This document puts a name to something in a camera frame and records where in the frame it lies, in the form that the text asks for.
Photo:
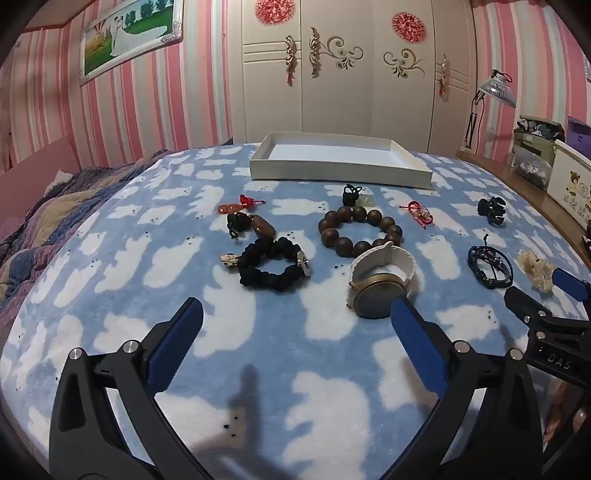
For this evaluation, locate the purple box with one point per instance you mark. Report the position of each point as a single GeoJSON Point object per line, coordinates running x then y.
{"type": "Point", "coordinates": [579, 134]}

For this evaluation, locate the pink headboard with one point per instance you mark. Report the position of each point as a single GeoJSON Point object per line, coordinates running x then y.
{"type": "Point", "coordinates": [41, 157]}

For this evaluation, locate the red tassel charm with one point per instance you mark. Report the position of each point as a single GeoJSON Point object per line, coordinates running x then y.
{"type": "Point", "coordinates": [290, 77]}
{"type": "Point", "coordinates": [443, 86]}

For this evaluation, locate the blue blanket with white bears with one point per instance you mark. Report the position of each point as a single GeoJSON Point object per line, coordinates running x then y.
{"type": "Point", "coordinates": [277, 350]}

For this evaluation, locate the cream scrunchie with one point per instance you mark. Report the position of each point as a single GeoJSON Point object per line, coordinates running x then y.
{"type": "Point", "coordinates": [535, 270]}

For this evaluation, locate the green storage box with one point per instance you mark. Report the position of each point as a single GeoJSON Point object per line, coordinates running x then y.
{"type": "Point", "coordinates": [535, 152]}

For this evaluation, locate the silver desk lamp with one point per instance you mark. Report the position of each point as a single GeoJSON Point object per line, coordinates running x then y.
{"type": "Point", "coordinates": [496, 87]}

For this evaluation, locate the wooden desk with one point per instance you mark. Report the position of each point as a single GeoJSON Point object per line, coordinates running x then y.
{"type": "Point", "coordinates": [521, 194]}

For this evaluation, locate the striped purple quilt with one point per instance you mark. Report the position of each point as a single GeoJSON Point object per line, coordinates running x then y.
{"type": "Point", "coordinates": [55, 217]}

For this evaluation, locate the white bear print box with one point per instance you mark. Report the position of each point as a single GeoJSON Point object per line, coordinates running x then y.
{"type": "Point", "coordinates": [572, 184]}

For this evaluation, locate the framed wall picture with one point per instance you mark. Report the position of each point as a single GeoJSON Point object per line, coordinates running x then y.
{"type": "Point", "coordinates": [129, 34]}

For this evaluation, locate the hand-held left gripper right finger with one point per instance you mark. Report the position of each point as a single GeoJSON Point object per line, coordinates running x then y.
{"type": "Point", "coordinates": [415, 341]}

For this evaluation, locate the black hair claw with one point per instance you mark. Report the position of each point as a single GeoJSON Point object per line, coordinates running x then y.
{"type": "Point", "coordinates": [491, 210]}

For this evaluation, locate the white shallow box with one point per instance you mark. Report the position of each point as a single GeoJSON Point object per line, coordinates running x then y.
{"type": "Point", "coordinates": [332, 152]}

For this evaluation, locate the orange pendant with red knot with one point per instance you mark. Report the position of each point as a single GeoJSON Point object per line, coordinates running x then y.
{"type": "Point", "coordinates": [235, 206]}

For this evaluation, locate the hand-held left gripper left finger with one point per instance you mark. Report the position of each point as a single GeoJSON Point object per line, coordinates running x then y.
{"type": "Point", "coordinates": [178, 341]}

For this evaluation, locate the red round paper decoration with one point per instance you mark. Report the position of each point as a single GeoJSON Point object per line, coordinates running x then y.
{"type": "Point", "coordinates": [275, 9]}
{"type": "Point", "coordinates": [408, 26]}

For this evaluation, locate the white pillow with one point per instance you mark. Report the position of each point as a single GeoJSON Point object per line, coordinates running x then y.
{"type": "Point", "coordinates": [61, 177]}

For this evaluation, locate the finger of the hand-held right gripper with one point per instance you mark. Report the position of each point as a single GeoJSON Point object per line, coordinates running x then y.
{"type": "Point", "coordinates": [526, 304]}
{"type": "Point", "coordinates": [570, 282]}

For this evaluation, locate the cream wardrobe with gold ornaments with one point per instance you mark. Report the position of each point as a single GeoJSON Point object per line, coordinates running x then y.
{"type": "Point", "coordinates": [351, 92]}

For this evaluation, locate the black scrunchie with silver clips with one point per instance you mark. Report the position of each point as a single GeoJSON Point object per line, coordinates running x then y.
{"type": "Point", "coordinates": [272, 263]}

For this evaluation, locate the person's right hand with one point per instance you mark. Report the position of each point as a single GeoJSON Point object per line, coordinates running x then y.
{"type": "Point", "coordinates": [561, 408]}

